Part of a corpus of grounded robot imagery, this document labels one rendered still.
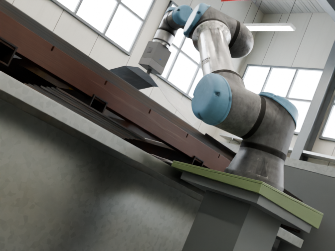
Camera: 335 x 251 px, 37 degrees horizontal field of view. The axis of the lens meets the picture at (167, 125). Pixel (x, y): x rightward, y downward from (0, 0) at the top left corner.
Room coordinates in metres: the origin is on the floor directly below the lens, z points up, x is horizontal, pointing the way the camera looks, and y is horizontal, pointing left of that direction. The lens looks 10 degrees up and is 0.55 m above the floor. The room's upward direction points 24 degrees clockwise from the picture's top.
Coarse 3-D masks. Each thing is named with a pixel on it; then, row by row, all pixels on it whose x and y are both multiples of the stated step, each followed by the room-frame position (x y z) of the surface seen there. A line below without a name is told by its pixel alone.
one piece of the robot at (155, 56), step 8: (152, 48) 1.87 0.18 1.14; (160, 48) 1.87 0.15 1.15; (168, 48) 1.90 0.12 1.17; (144, 56) 1.89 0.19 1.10; (152, 56) 1.86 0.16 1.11; (160, 56) 1.88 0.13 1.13; (168, 56) 1.91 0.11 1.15; (144, 64) 1.88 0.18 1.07; (152, 64) 1.87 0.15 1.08; (160, 64) 1.90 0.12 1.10; (152, 72) 1.94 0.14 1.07; (160, 72) 1.91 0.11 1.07
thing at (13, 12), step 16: (0, 0) 1.10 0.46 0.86; (16, 16) 1.13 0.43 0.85; (48, 32) 1.19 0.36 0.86; (64, 48) 1.23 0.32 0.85; (96, 64) 1.31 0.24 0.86; (48, 80) 1.60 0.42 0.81; (112, 80) 1.35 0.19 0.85; (144, 96) 1.44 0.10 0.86; (160, 112) 1.50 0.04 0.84; (192, 128) 1.60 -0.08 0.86; (160, 144) 2.26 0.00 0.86; (208, 144) 1.67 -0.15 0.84; (288, 192) 2.07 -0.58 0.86
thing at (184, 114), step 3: (174, 105) 1.69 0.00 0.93; (177, 108) 1.69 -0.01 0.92; (180, 111) 1.69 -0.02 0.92; (183, 111) 1.73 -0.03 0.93; (183, 114) 1.69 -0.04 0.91; (186, 114) 1.73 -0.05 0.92; (186, 117) 1.70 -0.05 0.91; (189, 117) 1.73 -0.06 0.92; (189, 120) 1.70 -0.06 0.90; (192, 120) 1.74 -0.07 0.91; (195, 120) 1.78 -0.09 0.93
